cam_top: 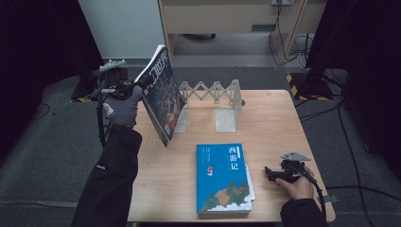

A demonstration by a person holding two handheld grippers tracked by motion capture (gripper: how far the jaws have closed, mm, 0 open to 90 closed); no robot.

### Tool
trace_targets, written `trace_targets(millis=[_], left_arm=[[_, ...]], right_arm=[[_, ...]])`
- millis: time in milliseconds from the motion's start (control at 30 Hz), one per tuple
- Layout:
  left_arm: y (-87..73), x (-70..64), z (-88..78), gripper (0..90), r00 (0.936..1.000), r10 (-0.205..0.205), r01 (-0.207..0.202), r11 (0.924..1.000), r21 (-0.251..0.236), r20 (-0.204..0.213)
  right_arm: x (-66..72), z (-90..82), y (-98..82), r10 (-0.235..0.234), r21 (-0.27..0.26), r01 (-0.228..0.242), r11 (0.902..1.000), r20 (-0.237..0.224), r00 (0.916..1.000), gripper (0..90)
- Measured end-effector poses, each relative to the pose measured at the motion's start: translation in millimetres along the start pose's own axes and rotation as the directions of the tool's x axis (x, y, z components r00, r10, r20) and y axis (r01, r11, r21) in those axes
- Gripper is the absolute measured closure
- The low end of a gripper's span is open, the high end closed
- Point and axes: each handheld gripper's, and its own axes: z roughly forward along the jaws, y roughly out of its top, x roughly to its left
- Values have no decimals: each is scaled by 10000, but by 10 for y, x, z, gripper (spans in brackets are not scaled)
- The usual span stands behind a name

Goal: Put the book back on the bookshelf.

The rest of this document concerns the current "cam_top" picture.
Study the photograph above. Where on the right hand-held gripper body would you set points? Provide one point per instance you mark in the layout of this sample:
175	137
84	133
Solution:
293	170

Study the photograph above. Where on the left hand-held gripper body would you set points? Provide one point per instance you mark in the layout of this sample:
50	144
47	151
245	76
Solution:
110	80

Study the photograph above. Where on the dark illustrated magazine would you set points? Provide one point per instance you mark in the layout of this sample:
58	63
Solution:
164	97

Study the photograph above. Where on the blue book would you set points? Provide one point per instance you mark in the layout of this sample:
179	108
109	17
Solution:
222	176

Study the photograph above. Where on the expandable metal bookend rack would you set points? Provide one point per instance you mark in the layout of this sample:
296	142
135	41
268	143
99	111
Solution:
225	119

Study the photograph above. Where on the person's right hand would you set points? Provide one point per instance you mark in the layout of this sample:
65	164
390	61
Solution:
301	189

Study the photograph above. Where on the person's left hand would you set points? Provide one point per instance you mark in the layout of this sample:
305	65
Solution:
123	110

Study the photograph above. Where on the black stand with striped base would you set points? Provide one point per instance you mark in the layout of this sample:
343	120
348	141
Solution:
310	86
85	91

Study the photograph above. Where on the white cabinet panel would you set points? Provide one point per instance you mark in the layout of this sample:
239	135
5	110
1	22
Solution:
123	28

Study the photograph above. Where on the black curtain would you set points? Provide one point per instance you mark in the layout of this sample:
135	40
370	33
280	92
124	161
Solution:
38	63
369	63

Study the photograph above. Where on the light wooden desk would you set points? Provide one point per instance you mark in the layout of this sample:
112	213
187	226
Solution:
220	17

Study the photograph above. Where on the white power strip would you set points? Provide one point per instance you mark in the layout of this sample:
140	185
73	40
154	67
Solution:
282	2

